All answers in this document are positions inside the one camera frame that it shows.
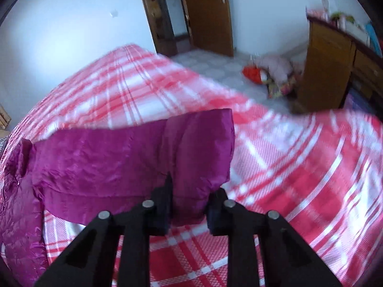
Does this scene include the red toy on floor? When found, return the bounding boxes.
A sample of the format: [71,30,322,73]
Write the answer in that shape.
[242,66,269,85]

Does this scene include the brown wooden desk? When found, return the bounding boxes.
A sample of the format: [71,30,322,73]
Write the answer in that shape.
[297,16,382,118]

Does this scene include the brown wooden door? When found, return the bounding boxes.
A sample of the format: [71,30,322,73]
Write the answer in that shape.
[185,0,234,57]

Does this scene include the items on desk top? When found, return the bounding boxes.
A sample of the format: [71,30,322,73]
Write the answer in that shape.
[306,0,382,58]

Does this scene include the magenta puffer jacket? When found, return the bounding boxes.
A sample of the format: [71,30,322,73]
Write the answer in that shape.
[1,109,235,286]

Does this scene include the red white plaid bedsheet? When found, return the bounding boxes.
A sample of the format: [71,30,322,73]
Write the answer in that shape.
[1,45,382,286]

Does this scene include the dark wooden door frame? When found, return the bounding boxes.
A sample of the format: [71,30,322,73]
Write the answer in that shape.
[143,0,177,57]

